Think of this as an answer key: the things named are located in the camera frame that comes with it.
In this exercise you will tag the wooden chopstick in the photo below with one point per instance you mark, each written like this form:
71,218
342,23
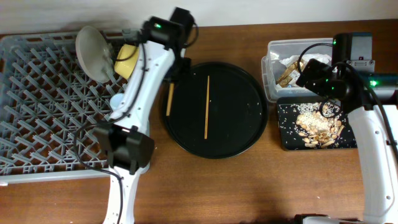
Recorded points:
170,98
207,107

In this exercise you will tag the blue plastic cup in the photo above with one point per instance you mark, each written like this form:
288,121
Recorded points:
116,100

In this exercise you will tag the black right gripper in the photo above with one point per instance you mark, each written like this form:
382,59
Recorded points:
320,70

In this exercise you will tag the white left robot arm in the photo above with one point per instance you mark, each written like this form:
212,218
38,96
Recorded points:
125,139

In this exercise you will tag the pale green plate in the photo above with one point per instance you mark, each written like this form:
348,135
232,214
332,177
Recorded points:
94,54

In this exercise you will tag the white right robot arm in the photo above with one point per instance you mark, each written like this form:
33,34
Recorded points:
369,100

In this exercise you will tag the round black tray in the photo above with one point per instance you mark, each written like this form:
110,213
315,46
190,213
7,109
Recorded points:
238,111

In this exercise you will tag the clear plastic bin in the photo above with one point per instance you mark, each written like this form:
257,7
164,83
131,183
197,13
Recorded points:
272,68

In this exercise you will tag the yellow bowl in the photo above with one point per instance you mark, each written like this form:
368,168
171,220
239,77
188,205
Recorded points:
126,60

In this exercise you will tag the grey dishwasher rack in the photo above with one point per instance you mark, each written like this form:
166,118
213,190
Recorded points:
46,100

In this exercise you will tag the black rectangular tray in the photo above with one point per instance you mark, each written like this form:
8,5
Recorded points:
286,140

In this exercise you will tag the gold foil wrapper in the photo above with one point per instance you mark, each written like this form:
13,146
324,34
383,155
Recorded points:
291,74

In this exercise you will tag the food scraps rice and peanuts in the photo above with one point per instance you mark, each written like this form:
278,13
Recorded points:
317,127

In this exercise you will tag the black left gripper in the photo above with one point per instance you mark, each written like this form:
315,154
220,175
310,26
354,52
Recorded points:
187,68

